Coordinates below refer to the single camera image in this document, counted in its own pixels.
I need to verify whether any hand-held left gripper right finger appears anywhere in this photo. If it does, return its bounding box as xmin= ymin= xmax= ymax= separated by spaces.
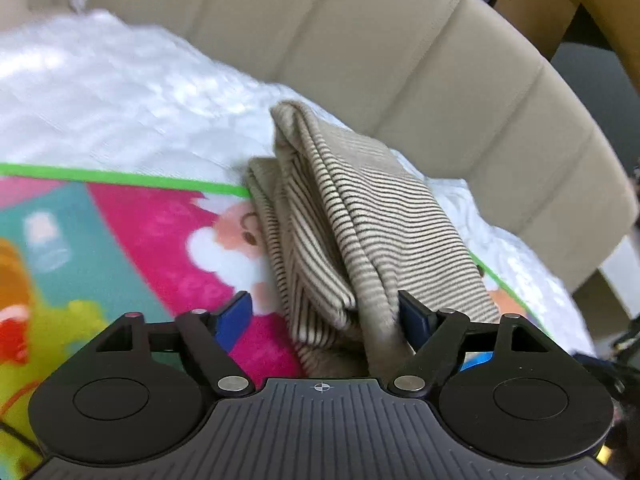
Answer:
xmin=391 ymin=289 xmax=572 ymax=398

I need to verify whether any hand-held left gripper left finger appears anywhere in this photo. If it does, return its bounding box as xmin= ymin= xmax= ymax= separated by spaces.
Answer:
xmin=94 ymin=290 xmax=255 ymax=398

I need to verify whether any beige striped garment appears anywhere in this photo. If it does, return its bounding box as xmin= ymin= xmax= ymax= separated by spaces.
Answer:
xmin=245 ymin=101 xmax=502 ymax=378

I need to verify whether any white furniture panel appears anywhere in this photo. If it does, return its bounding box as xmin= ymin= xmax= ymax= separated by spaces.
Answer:
xmin=597 ymin=230 xmax=640 ymax=321

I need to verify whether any colourful cartoon printed blanket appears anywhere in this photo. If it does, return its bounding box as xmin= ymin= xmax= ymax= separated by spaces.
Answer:
xmin=0 ymin=162 xmax=556 ymax=480

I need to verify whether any white quilted bedsheet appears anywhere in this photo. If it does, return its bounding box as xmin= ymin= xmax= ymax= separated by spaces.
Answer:
xmin=0 ymin=7 xmax=596 ymax=356

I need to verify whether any beige padded headboard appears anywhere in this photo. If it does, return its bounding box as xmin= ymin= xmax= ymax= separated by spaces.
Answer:
xmin=0 ymin=0 xmax=636 ymax=291

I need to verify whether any yellow wooden frame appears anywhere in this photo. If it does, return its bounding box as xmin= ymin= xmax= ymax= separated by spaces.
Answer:
xmin=575 ymin=0 xmax=640 ymax=81

